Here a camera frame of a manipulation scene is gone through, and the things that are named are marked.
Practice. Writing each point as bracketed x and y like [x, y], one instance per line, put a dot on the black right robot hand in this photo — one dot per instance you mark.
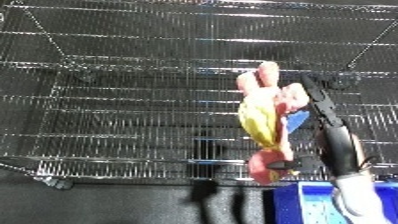
[336, 140]

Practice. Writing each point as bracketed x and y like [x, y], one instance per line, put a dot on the pink and yellow soft toy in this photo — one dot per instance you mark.
[260, 116]

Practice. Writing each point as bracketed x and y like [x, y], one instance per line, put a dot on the pale right robot forearm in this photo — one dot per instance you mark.
[358, 196]

